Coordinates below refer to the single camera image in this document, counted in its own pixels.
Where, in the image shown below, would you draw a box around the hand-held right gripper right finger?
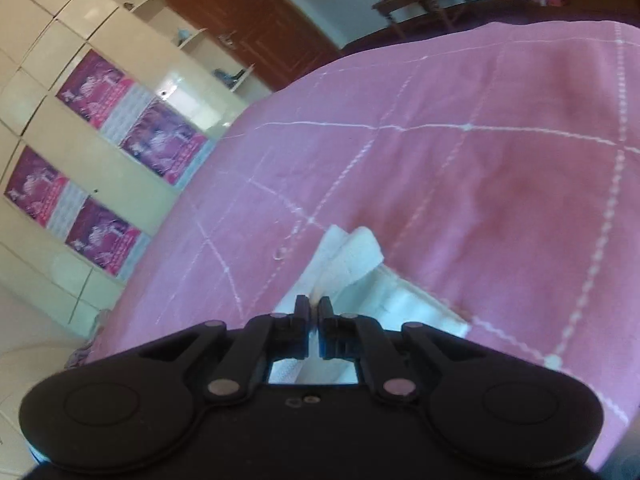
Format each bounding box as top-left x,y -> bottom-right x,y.
317,296 -> 483,407

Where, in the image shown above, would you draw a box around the white pants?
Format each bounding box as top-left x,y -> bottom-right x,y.
270,225 -> 472,387

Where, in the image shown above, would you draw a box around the brown wooden door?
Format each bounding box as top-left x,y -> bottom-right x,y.
132,0 -> 344,94

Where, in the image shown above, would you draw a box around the cream wardrobe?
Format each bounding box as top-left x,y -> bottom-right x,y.
0,0 -> 257,337

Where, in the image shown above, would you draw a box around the pink checked bedspread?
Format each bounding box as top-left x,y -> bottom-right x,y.
65,20 -> 640,476

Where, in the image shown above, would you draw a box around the wooden chair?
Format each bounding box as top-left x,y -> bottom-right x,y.
372,0 -> 474,37

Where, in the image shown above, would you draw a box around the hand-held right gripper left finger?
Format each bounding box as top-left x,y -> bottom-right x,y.
135,294 -> 315,407

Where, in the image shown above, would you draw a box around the pink wall poster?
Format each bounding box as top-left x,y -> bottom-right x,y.
119,101 -> 210,187
65,197 -> 152,278
55,50 -> 151,143
4,146 -> 83,233

